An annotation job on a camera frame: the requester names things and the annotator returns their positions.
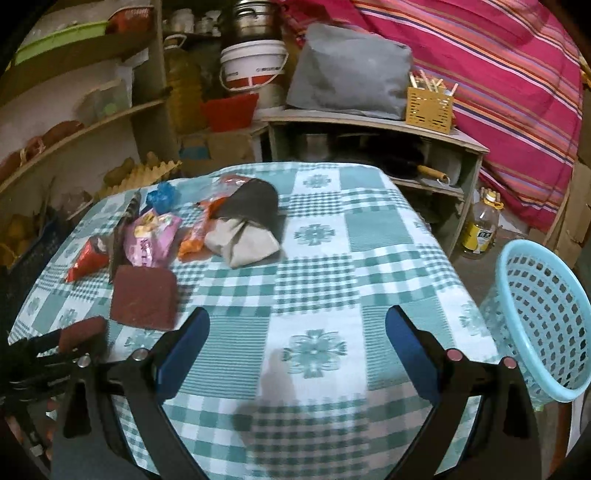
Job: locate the steel pot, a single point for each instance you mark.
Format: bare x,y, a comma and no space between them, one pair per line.
314,147

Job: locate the metal pot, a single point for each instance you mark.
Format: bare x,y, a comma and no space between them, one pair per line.
256,21

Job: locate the cardboard box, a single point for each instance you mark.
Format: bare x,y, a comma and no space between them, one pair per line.
221,147

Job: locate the blue plastic bag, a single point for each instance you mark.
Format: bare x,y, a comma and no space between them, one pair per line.
161,197

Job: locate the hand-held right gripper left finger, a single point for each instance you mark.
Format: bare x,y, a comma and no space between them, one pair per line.
184,350

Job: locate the dark brown wrapper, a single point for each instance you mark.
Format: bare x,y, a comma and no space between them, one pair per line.
121,240

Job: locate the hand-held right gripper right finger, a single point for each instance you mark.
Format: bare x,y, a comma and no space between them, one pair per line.
411,355

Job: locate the light blue plastic basket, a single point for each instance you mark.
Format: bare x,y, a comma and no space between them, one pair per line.
549,323

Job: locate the large potato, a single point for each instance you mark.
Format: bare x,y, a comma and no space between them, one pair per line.
119,170

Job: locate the pink snack packet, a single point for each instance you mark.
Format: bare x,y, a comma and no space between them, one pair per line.
150,237

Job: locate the black triangular cloth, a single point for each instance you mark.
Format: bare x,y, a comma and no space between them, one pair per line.
254,203

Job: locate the wooden corner shelf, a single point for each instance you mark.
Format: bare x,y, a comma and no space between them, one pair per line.
92,120

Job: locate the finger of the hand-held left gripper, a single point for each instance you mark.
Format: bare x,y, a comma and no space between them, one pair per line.
41,376
37,346

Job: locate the clear plastic container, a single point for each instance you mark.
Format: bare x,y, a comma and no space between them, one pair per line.
104,99

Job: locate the red plastic bowl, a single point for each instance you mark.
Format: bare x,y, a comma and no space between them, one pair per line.
228,110

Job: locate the orange wrapper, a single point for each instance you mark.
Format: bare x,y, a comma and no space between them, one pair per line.
196,240

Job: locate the yellow egg tray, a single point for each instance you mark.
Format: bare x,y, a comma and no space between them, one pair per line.
143,177

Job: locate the brown cardboard sheet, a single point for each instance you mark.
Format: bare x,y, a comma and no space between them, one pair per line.
570,217

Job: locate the pink striped blanket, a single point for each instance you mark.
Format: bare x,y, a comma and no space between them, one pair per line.
508,92

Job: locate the white plastic bucket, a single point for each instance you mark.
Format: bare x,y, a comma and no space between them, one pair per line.
254,64

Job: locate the red snack wrapper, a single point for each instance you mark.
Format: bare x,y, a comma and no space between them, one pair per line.
87,261

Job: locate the large oil jug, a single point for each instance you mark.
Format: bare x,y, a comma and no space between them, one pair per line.
182,87

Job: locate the wooden rolling pin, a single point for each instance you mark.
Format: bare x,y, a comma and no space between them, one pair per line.
434,175

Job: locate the small dark red scouring pad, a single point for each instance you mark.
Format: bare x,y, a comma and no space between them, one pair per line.
83,334

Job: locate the yellow utensil holder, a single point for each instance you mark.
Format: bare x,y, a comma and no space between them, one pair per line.
429,110

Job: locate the clear red-edged plastic wrapper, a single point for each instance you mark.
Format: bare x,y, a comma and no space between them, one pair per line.
224,187

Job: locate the green plastic tray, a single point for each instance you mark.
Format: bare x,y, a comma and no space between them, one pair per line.
55,44

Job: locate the grey cushion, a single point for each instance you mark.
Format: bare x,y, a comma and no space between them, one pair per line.
346,74

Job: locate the beige cloth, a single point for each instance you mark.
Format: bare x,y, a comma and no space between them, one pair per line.
244,244

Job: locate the green checkered tablecloth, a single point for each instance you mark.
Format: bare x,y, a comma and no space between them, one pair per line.
314,277

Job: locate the yellow oil bottle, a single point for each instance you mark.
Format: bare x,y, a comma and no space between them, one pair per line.
482,230

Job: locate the small potato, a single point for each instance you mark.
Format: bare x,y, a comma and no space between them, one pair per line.
152,160

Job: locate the wooden cabinet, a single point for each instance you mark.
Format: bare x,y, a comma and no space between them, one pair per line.
466,152

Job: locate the large dark red scouring pad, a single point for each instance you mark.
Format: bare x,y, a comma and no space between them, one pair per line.
144,297

